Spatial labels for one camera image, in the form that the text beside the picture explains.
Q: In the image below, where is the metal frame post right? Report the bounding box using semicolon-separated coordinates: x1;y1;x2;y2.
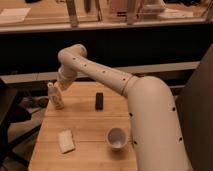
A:
126;0;136;25

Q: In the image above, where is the white sponge block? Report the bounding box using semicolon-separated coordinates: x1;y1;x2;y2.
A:
58;130;75;154

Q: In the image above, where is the metal frame post left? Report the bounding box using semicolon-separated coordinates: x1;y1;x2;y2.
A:
66;0;78;28

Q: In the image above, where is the white paper sheet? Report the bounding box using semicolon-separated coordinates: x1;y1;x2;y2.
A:
0;8;30;24

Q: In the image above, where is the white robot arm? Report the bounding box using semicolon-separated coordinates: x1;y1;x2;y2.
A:
58;44;192;171

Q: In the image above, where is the white paper cup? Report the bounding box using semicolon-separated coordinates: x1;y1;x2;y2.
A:
106;127;128;151

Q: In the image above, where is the metal frame post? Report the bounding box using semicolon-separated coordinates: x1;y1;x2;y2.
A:
126;0;136;25
66;0;78;28

